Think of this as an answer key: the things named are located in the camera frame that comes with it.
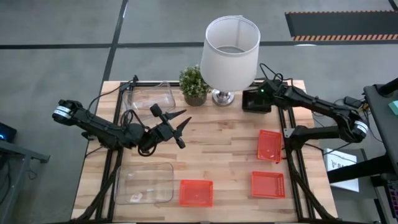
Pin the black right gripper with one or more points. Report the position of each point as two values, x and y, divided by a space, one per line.
276 91

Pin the orange plastic mesh basket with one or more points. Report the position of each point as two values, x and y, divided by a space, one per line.
270 146
196 193
268 185

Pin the small potted green plant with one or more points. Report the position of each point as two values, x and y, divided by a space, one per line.
193 84

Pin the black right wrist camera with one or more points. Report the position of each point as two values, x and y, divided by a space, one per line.
264 93

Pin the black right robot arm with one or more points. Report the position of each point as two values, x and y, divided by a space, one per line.
323 109

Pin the black side desk top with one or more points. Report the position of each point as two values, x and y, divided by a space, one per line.
382 124

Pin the black power adapter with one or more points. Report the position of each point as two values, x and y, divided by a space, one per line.
353 102

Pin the white shade table lamp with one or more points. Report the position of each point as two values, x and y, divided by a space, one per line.
230 59

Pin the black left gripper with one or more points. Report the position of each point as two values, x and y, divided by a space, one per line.
166 130

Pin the black hazard striped floor mat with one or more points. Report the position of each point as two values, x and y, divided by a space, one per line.
342 25

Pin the clear plastic bin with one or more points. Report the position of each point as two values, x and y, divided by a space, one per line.
144 183
146 99

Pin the black round pole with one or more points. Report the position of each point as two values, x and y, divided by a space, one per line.
388 87

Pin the backlit keyboard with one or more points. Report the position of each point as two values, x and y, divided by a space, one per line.
393 196

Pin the grey metal bracket plate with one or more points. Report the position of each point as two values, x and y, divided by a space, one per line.
288 132

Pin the black device with blue light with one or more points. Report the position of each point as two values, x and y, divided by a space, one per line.
7 132

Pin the grey side table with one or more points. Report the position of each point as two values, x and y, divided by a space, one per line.
18 152

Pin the teal block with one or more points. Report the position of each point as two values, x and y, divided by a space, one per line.
394 107

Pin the black aluminium table frame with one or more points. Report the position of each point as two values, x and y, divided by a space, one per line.
146 83

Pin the white printed box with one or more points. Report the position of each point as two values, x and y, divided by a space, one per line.
343 186

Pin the black desk beam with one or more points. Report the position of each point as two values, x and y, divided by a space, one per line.
357 171

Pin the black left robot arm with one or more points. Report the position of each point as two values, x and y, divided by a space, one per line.
102 129

